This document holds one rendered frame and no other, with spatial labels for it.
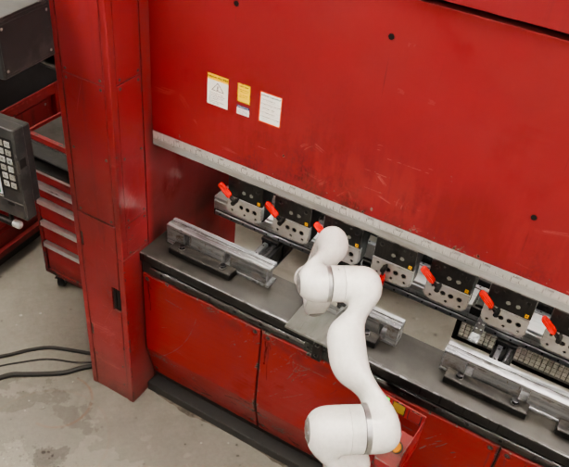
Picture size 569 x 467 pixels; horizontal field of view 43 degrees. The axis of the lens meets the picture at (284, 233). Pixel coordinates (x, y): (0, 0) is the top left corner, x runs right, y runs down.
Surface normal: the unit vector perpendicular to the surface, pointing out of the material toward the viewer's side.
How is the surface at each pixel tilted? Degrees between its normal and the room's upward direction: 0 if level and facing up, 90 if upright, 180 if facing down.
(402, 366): 0
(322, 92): 90
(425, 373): 0
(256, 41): 90
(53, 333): 0
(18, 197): 90
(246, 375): 90
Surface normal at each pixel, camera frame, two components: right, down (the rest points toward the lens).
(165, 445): 0.08, -0.78
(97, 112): -0.50, 0.50
